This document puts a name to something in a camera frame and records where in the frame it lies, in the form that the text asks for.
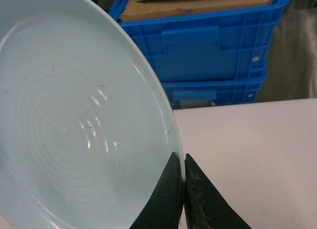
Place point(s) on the brown cardboard sheet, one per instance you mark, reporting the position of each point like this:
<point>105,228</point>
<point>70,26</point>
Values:
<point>155,9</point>

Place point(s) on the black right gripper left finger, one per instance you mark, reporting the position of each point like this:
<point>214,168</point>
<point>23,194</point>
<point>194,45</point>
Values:
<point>163,209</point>

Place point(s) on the blue crate upper right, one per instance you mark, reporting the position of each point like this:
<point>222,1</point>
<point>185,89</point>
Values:
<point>222,45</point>

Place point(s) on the blue crate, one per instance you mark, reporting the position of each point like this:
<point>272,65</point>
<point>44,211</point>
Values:
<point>222,45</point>
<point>225,92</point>

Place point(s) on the light blue round plate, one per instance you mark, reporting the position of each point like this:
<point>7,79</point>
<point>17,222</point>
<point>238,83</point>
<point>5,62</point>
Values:
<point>86,129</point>

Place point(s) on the blue crate lower right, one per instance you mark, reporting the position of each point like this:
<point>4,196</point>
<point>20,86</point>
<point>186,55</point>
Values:
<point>225,92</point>

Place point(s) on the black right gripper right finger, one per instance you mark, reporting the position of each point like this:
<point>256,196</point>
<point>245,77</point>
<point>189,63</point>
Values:
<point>205,208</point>

